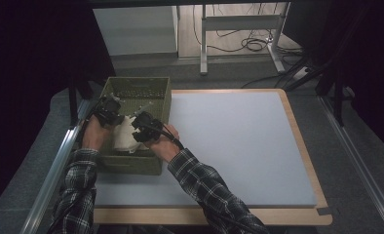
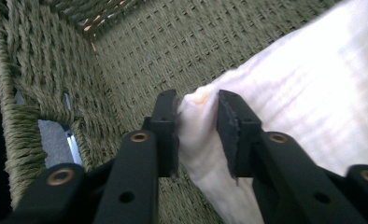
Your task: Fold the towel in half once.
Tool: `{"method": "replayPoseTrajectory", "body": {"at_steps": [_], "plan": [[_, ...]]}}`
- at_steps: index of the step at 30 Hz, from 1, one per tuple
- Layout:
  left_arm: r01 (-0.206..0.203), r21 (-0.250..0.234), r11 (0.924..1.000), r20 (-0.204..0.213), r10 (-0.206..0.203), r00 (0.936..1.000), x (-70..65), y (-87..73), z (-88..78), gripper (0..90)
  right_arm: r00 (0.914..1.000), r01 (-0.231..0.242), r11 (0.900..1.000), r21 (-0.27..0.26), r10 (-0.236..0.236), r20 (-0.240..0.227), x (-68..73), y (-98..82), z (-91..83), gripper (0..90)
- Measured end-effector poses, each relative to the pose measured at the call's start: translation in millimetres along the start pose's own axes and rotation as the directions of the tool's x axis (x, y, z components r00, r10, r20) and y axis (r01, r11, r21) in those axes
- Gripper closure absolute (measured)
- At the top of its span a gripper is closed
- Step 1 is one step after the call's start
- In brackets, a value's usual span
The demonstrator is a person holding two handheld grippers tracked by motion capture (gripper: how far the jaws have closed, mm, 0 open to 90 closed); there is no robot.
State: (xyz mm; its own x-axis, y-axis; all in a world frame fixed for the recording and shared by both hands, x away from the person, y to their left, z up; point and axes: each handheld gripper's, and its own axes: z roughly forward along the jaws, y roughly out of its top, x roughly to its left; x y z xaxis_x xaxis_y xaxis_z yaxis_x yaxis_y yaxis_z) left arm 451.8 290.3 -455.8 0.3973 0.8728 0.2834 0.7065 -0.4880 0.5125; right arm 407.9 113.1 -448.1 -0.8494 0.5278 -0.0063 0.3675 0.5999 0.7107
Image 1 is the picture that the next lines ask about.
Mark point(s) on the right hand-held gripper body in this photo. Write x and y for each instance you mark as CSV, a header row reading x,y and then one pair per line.
x,y
149,128

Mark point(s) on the white cabinet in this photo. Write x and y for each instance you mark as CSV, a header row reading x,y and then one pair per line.
x,y
134,31

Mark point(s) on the green woven basket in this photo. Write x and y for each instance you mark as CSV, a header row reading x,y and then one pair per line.
x,y
141,89

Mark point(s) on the aluminium rail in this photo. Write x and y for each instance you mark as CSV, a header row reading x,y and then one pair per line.
x,y
52,182
362,169

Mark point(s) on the black tripod stand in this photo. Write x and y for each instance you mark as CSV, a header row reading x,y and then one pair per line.
x,y
337,97

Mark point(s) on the dark curtain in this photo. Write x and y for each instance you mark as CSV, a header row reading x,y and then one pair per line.
x,y
372,65
27,81

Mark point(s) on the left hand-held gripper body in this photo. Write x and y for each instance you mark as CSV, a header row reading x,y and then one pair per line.
x,y
107,110

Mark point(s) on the white desk frame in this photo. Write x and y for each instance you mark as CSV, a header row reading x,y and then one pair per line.
x,y
242,22

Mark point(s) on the cream cloth with egg print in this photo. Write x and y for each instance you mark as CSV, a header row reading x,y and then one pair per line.
x,y
125,136

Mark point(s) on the black post stand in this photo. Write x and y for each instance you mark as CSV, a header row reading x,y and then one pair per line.
x,y
73,104

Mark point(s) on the white power strip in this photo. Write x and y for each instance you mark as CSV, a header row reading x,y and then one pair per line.
x,y
301,73

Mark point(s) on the black tape piece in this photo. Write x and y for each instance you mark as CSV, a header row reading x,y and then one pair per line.
x,y
324,211

